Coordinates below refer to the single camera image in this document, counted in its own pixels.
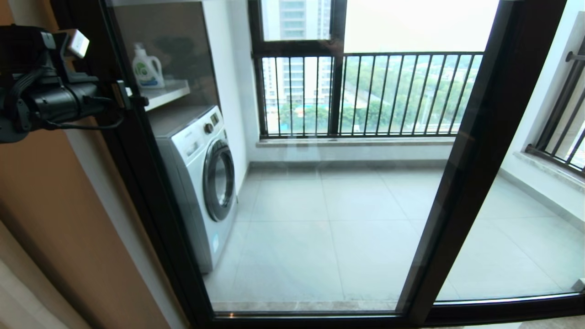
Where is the black framed sliding glass door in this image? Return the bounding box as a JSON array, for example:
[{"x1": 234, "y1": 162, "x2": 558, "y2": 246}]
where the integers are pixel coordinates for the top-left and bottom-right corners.
[
  {"x1": 69, "y1": 0, "x2": 568, "y2": 329},
  {"x1": 48, "y1": 0, "x2": 585, "y2": 329}
]

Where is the white detergent bottle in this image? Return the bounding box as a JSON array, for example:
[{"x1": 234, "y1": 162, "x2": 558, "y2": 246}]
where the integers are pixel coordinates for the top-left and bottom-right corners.
[{"x1": 133, "y1": 43, "x2": 165, "y2": 89}]

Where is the white front-load washing machine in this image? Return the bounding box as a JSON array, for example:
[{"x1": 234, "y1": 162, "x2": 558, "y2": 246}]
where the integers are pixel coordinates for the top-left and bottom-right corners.
[{"x1": 149, "y1": 105, "x2": 238, "y2": 274}]

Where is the long grey stone window sill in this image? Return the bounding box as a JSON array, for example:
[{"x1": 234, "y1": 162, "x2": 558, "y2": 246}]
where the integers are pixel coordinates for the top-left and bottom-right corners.
[{"x1": 256, "y1": 136, "x2": 455, "y2": 149}]

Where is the long black balcony railing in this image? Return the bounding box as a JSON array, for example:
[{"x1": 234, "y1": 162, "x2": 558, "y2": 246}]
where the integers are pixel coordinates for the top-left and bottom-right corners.
[{"x1": 253, "y1": 51, "x2": 484, "y2": 139}]

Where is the black framed fixed glass panel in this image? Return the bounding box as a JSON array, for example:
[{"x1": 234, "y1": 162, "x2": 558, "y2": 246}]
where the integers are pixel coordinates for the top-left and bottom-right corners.
[{"x1": 434, "y1": 0, "x2": 585, "y2": 326}]

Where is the short grey stone window sill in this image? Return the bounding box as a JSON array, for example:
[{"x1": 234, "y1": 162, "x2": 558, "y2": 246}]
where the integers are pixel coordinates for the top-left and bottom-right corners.
[{"x1": 512, "y1": 151, "x2": 585, "y2": 189}]

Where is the short black window railing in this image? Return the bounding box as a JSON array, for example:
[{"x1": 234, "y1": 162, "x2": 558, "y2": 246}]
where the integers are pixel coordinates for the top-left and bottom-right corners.
[{"x1": 525, "y1": 41, "x2": 585, "y2": 179}]

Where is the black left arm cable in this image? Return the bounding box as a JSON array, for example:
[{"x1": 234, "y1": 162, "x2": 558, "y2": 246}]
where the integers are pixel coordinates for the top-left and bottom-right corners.
[{"x1": 9, "y1": 64, "x2": 126, "y2": 131}]

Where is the white wall shelf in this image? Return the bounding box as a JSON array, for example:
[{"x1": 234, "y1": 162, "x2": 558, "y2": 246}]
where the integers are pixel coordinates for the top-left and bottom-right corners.
[{"x1": 143, "y1": 80, "x2": 191, "y2": 111}]

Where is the black window frame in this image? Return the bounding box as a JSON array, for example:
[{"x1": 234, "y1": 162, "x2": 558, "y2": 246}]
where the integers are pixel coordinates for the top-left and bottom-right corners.
[{"x1": 249, "y1": 0, "x2": 348, "y2": 138}]

